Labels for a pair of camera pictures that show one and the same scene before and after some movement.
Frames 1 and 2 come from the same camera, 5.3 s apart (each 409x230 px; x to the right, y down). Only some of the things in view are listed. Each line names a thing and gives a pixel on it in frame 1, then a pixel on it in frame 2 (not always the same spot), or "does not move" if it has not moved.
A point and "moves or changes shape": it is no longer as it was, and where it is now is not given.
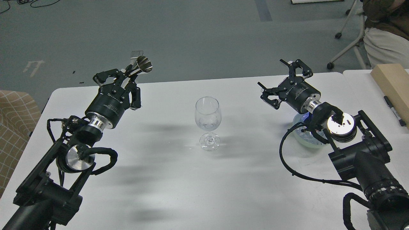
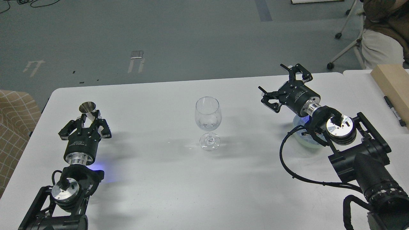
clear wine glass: x=208 y=116 does not move
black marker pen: x=402 y=122 does not move
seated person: x=386 y=35 does not move
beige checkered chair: x=20 y=112 does not move
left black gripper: x=110 y=103 -> x=82 y=147
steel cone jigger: x=144 y=63 moves or changes shape
